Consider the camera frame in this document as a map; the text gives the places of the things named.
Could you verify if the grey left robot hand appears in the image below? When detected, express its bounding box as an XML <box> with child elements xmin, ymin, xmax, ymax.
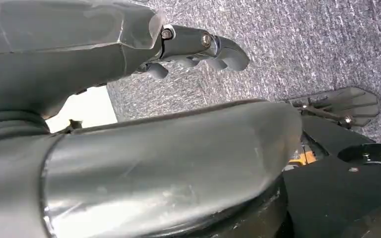
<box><xmin>0</xmin><ymin>0</ymin><xmax>303</xmax><ymax>238</ymax></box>

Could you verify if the black robot foot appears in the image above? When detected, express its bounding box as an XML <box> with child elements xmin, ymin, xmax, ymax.
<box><xmin>287</xmin><ymin>87</ymin><xmax>381</xmax><ymax>129</ymax></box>

